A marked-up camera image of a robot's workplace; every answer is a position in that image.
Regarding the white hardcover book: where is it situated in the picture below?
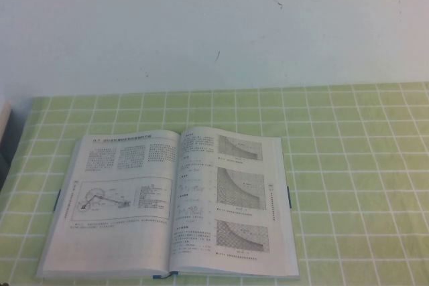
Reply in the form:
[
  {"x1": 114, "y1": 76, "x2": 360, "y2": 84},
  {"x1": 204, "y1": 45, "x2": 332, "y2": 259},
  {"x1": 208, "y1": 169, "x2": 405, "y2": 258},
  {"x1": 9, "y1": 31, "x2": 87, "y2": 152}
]
[{"x1": 35, "y1": 126, "x2": 301, "y2": 282}]

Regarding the green checked tablecloth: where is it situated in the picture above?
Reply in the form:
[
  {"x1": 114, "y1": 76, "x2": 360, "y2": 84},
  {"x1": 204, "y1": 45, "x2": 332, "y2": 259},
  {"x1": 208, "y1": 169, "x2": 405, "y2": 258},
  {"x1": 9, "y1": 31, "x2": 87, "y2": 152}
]
[{"x1": 0, "y1": 81, "x2": 429, "y2": 286}]

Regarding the white board with beige edge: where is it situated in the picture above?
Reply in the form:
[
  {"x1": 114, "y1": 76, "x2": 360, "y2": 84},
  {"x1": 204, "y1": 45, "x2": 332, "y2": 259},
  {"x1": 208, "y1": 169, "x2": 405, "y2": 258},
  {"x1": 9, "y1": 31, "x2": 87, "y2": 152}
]
[{"x1": 0, "y1": 100, "x2": 14, "y2": 148}]

